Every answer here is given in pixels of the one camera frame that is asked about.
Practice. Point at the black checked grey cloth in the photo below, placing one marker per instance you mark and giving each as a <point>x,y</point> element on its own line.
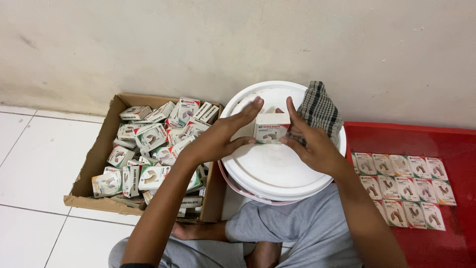
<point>320,110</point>

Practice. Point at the person's grey shorts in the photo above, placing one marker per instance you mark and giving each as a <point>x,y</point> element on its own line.
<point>297,230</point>

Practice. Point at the white plastic bucket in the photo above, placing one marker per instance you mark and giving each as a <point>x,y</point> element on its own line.
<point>241,191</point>

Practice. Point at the rows of white clip boxes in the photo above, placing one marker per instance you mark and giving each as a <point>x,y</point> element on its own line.
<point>407,190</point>

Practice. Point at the brown cardboard carton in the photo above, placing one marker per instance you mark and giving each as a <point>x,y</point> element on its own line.
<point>95,160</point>

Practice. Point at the person's left hand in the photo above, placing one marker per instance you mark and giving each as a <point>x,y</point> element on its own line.
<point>214,139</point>

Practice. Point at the small white cardboard packet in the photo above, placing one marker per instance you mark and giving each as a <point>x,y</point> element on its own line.
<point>270,128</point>

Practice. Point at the red plastic tray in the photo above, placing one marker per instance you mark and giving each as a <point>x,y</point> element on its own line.
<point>427,141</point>

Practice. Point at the heap of white clip boxes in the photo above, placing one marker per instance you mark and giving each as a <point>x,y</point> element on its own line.
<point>148,149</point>

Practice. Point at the person's bare foot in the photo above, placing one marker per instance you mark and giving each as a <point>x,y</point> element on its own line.
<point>197,231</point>

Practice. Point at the person's right hand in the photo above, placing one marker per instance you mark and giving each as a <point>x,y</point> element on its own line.
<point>316,149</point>

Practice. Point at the white round bucket lid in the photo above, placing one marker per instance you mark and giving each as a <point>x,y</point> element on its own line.
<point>271,171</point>

